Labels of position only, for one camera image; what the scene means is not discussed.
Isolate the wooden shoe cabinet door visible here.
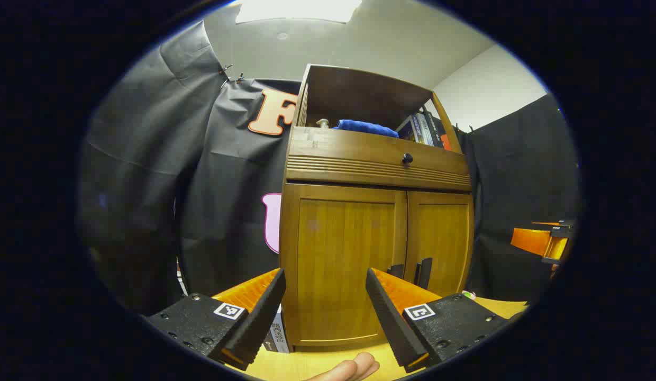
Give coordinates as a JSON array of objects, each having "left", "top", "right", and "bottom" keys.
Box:
[
  {"left": 279, "top": 183, "right": 408, "bottom": 348},
  {"left": 405, "top": 190, "right": 475, "bottom": 298}
]

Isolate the blue folded towel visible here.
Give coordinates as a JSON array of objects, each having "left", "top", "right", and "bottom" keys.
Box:
[{"left": 333, "top": 119, "right": 400, "bottom": 139}]

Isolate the blue and white book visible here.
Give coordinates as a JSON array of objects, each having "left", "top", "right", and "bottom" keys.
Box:
[{"left": 397, "top": 115, "right": 421, "bottom": 142}]

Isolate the wooden drawer with black knob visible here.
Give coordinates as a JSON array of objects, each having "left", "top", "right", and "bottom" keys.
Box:
[{"left": 286, "top": 126, "right": 472, "bottom": 192}]

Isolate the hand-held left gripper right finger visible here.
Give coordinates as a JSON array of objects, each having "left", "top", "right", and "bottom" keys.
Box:
[{"left": 366, "top": 267, "right": 514, "bottom": 374}]

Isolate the grey spine book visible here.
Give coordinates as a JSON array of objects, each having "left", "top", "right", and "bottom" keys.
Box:
[{"left": 413, "top": 112, "right": 435, "bottom": 147}]

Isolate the white and black box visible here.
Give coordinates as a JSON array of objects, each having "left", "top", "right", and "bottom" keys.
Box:
[{"left": 263, "top": 304, "right": 291, "bottom": 354}]

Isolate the wooden double-door shoe cabinet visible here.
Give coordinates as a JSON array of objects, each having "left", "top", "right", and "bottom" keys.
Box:
[{"left": 279, "top": 63, "right": 475, "bottom": 352}]

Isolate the black backdrop cloth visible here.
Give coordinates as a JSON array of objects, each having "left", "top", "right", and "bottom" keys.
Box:
[{"left": 77, "top": 20, "right": 582, "bottom": 318}]

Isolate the ceiling light panel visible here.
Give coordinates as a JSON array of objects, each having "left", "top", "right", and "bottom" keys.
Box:
[{"left": 235, "top": 0, "right": 363, "bottom": 24}]

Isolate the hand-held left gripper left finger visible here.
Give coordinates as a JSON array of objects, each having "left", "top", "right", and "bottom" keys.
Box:
[{"left": 143, "top": 268, "right": 287, "bottom": 371}]

